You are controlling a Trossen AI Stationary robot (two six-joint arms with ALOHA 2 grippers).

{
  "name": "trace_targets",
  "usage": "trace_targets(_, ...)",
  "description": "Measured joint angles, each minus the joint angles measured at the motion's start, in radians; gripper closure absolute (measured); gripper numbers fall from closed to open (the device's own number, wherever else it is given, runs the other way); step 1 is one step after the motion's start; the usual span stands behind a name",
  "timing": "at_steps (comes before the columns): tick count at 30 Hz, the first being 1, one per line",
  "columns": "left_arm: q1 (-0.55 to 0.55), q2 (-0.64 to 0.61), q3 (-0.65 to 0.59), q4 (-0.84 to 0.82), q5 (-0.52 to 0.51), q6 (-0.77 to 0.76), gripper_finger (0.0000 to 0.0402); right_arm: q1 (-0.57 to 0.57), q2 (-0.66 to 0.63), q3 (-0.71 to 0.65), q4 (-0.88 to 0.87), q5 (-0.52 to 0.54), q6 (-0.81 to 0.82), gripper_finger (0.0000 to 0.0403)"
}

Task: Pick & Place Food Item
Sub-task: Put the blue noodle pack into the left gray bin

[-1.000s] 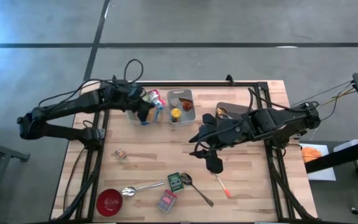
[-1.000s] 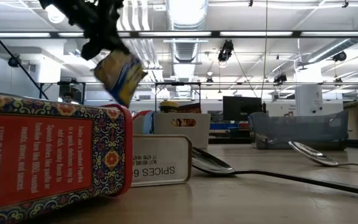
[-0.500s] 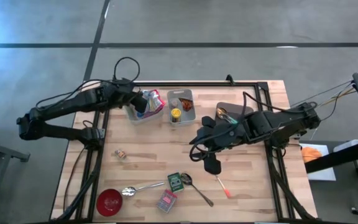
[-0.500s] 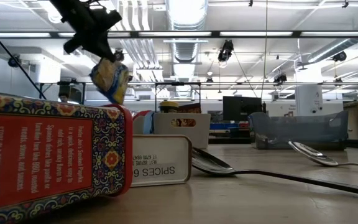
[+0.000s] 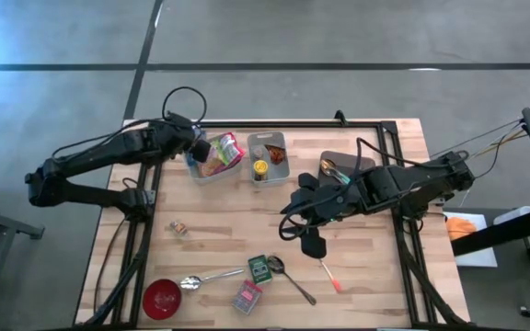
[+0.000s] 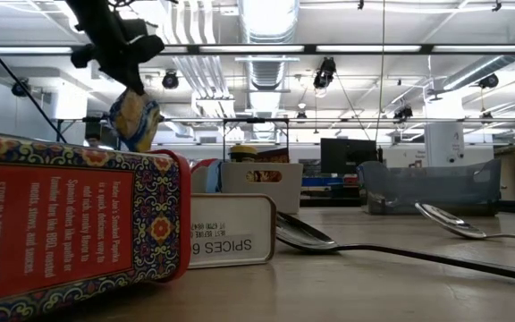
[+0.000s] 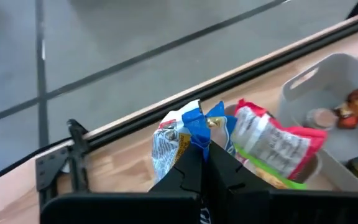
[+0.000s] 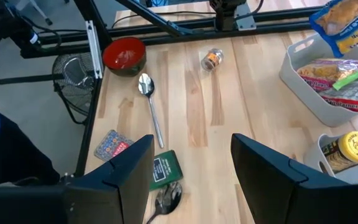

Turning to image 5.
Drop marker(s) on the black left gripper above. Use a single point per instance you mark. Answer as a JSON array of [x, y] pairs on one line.
[[177, 138]]

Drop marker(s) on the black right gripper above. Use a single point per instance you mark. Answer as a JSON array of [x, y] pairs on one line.
[[325, 200]]

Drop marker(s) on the pink yellow snack packet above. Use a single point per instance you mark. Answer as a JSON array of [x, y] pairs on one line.
[[210, 166]]

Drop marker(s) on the green pink snack packet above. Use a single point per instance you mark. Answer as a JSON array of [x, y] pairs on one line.
[[230, 149]]

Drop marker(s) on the shiny black metal spoon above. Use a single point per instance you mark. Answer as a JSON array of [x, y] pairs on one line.
[[292, 282]]

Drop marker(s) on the green spice tin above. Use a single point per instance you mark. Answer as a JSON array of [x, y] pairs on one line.
[[260, 269]]

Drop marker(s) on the black spice jar yellow lid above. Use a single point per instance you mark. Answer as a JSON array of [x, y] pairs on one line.
[[260, 169]]

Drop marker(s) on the orange brown sauce packet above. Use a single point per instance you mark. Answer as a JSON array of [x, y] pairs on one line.
[[275, 154]]

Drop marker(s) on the patterned paprika tin red lid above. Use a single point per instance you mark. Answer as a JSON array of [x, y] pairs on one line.
[[247, 297]]

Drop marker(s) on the large silver spoon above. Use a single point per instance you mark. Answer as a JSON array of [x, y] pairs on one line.
[[190, 282]]

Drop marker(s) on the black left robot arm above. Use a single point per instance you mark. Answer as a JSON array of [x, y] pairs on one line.
[[108, 147]]

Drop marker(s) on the white plastic storage bin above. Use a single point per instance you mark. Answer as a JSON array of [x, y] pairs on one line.
[[219, 180], [283, 174]]

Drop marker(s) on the grey plastic cutlery tray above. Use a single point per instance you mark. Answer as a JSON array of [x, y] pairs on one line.
[[345, 157]]

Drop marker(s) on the orange cloth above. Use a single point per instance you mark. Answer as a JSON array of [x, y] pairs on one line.
[[460, 228]]

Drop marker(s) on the red bowl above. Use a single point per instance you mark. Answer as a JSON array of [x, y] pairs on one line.
[[161, 300]]

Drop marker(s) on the white paper sheet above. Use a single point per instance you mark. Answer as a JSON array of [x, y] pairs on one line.
[[481, 257]]

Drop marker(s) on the white plastic container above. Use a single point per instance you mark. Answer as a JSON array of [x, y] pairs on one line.
[[515, 213]]

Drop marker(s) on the black metal table frame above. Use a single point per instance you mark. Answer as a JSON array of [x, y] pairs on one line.
[[292, 124]]

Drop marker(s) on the black frame clamp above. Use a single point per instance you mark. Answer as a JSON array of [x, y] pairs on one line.
[[340, 117]]

